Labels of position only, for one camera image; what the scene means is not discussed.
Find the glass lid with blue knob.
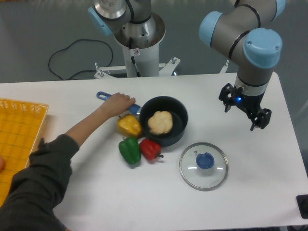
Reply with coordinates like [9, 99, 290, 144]
[179, 142, 229, 192]

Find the person's hand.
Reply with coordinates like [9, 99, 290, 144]
[100, 93, 136, 118]

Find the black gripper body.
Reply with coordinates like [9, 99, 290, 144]
[231, 84, 268, 115]

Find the forearm in dark sleeve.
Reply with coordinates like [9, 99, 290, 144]
[0, 105, 114, 231]

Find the yellow woven basket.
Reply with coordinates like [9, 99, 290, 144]
[0, 98, 49, 204]

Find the dark pot with blue handle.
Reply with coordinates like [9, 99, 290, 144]
[96, 91, 189, 148]

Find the black cable on floor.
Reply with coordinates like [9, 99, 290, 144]
[48, 38, 114, 81]

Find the red bell pepper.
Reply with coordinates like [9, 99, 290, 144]
[139, 139, 164, 161]

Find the beige bread bun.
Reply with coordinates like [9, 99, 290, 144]
[147, 111, 173, 135]

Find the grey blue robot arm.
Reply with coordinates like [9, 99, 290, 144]
[88, 0, 285, 129]

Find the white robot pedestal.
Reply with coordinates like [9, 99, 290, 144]
[94, 13, 180, 79]

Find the black device at table corner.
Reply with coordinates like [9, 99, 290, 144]
[296, 194, 308, 219]

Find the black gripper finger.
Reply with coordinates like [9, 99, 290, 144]
[248, 108, 272, 131]
[218, 83, 236, 113]

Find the yellow bell pepper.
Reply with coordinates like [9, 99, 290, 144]
[116, 114, 142, 139]

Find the green bell pepper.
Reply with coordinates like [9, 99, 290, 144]
[118, 137, 141, 165]

